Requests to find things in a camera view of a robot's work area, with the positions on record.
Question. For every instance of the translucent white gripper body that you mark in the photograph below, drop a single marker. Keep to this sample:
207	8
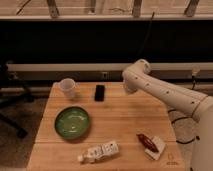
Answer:
129	88

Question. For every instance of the black eraser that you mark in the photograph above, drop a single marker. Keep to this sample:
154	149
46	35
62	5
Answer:
99	93

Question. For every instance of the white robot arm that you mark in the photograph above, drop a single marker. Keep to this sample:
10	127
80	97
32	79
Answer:
194	104

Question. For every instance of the white plastic cup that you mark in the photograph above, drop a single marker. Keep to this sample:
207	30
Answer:
67	86

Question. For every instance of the green bowl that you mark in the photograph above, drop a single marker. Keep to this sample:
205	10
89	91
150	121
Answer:
72	123

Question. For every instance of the white plastic bottle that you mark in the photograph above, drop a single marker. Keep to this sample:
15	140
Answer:
99	152

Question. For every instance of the black office chair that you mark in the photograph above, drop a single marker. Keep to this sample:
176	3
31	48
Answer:
6	76

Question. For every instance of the white baseboard rail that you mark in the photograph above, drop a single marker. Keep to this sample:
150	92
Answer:
110	71

